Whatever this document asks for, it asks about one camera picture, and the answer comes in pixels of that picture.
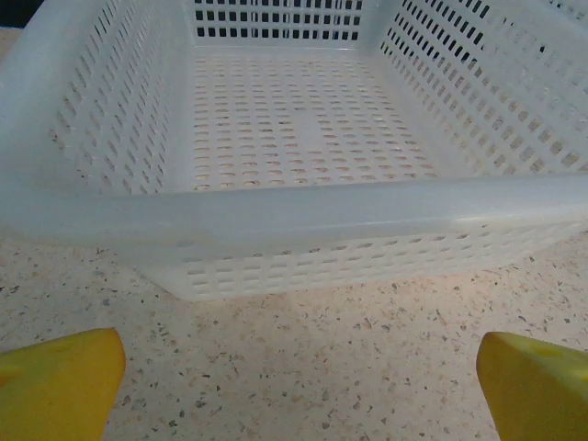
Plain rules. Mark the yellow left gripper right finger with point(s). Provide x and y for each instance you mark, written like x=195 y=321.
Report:
x=537 y=395

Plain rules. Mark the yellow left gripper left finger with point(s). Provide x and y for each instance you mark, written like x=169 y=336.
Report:
x=55 y=390

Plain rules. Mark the white perforated plastic basket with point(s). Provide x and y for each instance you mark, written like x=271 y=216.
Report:
x=294 y=206

